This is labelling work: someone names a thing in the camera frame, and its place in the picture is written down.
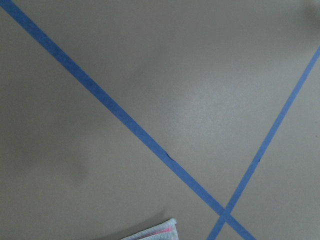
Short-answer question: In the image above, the pink towel with grey edge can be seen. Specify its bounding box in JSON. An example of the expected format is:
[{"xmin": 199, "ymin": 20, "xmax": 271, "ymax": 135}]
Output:
[{"xmin": 122, "ymin": 218, "xmax": 179, "ymax": 240}]

